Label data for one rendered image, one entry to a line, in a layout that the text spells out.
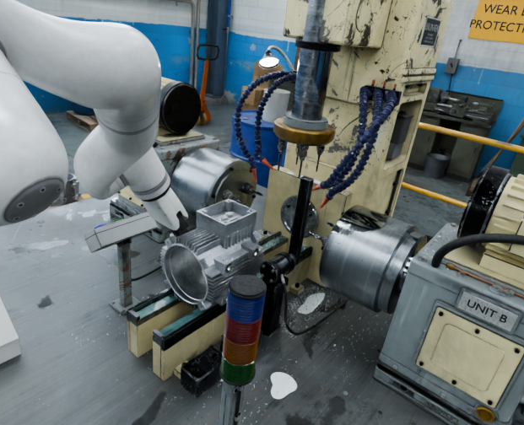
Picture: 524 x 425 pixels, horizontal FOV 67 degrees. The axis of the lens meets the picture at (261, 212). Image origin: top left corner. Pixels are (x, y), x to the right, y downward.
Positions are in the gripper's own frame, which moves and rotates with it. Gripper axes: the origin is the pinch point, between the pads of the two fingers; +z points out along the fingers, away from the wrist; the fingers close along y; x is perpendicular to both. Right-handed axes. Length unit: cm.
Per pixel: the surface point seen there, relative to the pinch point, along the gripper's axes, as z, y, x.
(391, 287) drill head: 17, 46, 20
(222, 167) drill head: 11.4, -16.7, 29.8
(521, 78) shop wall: 253, -8, 482
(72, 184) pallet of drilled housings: 106, -213, 27
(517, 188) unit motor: -5, 62, 41
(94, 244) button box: -1.8, -15.3, -15.1
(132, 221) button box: 0.2, -14.6, -4.4
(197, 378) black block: 14.7, 21.5, -22.7
